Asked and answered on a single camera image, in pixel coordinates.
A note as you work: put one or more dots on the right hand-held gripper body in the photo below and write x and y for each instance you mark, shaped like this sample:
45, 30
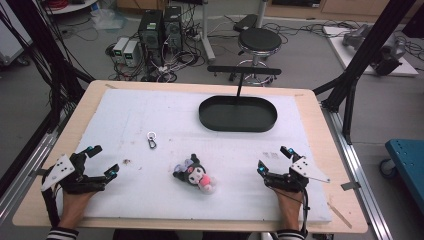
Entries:
286, 181

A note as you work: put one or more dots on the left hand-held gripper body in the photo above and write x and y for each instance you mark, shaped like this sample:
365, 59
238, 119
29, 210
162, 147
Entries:
58, 171

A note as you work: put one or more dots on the silver keyring with carabiner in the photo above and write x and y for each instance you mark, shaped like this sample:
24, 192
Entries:
152, 141

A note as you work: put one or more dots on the black rack with oval tray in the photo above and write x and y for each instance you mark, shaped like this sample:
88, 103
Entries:
238, 115

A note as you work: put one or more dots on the black and pink plush toy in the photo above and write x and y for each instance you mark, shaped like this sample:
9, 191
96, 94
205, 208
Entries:
196, 175

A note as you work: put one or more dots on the person's right hand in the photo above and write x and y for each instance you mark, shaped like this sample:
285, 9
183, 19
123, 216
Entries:
288, 205

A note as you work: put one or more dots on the person's left hand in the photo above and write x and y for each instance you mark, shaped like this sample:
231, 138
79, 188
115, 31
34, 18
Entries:
75, 205

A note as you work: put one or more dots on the grey tape strip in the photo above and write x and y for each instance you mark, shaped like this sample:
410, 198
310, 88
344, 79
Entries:
350, 186
38, 172

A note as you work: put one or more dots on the light wooden table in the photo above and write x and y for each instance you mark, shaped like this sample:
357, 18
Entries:
336, 160

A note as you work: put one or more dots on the thin wooden stick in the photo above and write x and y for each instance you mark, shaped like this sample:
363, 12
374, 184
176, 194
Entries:
340, 215

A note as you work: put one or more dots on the white foam board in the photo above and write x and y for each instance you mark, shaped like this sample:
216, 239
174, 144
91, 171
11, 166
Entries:
186, 146

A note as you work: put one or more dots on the white power supply unit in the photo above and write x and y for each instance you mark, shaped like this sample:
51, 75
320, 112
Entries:
119, 48
131, 53

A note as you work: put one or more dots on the white platform board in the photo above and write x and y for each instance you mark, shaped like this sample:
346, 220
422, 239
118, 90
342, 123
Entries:
346, 56

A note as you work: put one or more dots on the black round stool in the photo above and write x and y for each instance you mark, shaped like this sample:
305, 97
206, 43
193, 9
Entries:
260, 41

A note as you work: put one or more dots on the blue cart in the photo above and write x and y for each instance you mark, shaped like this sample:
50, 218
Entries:
408, 166

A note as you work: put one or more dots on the black computer tower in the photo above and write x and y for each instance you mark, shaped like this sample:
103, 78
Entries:
173, 28
150, 33

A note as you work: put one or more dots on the clear plastic bag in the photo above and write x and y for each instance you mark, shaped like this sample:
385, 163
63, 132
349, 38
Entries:
108, 19

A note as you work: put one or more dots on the white cabinet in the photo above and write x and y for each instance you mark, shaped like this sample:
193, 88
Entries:
11, 40

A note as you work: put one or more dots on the flat black box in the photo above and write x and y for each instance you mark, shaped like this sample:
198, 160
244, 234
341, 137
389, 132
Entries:
245, 22

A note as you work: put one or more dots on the grey metal desk leg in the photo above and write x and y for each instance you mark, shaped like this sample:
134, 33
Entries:
206, 40

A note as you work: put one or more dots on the grey robot machine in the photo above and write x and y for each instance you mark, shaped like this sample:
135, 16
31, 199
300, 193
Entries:
390, 55

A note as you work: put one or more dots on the grey metal pole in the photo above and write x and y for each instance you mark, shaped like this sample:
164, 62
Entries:
261, 13

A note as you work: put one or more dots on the white round table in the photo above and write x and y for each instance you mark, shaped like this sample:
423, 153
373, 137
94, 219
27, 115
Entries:
71, 7

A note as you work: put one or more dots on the wooden cabinet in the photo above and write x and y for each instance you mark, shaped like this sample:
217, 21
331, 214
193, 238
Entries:
350, 8

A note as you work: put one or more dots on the aluminium rail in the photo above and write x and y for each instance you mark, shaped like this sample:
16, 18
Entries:
360, 173
23, 173

